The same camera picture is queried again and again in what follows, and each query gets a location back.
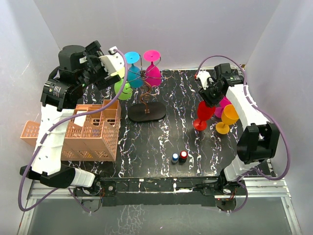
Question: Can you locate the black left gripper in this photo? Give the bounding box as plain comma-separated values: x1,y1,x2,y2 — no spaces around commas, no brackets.
77,42,120,89

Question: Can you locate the red plastic wine glass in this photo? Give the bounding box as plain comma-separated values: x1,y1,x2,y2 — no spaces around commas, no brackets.
193,101,216,131

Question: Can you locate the blue plastic wine glass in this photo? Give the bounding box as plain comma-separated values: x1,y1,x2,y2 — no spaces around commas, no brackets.
125,51,143,89

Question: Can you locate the green plastic wine glass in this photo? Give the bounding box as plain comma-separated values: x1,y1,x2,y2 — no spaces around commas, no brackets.
114,78,133,100

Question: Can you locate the magenta plastic wine glass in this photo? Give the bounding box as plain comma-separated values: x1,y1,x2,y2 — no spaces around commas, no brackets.
143,50,161,87

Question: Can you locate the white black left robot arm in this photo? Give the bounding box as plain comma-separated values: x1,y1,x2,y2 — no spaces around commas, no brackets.
20,41,124,195

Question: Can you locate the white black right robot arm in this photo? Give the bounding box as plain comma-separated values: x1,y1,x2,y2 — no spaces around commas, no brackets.
195,63,280,194

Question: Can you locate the orange plastic wine glass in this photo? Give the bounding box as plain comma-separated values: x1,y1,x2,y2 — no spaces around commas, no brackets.
216,104,239,135

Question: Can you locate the metal wine glass rack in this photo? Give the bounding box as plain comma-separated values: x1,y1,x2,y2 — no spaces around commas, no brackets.
128,55,167,123

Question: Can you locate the red capped small bottle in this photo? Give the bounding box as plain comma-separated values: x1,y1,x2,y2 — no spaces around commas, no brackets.
179,150,188,164

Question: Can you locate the blue capped small bottle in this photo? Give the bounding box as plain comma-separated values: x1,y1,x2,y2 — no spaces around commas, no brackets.
171,153,179,164

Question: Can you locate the peach plastic basket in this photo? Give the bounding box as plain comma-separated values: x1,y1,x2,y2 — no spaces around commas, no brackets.
20,99,122,162

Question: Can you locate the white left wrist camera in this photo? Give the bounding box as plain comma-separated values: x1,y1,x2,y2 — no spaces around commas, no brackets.
99,46,125,78

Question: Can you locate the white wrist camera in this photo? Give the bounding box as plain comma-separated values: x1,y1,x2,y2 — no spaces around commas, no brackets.
99,46,125,78
195,70,214,90

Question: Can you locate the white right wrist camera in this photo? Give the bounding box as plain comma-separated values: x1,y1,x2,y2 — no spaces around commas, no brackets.
195,70,214,90

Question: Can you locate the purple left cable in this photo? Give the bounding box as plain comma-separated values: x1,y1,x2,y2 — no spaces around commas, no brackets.
18,48,128,214

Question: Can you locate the purple cable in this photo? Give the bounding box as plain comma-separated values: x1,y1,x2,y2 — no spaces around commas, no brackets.
18,48,128,214
195,55,291,213

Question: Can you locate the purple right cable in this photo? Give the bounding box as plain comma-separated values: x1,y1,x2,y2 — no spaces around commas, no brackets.
195,55,291,213

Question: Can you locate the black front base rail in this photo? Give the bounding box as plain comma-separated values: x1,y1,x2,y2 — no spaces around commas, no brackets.
73,176,247,211

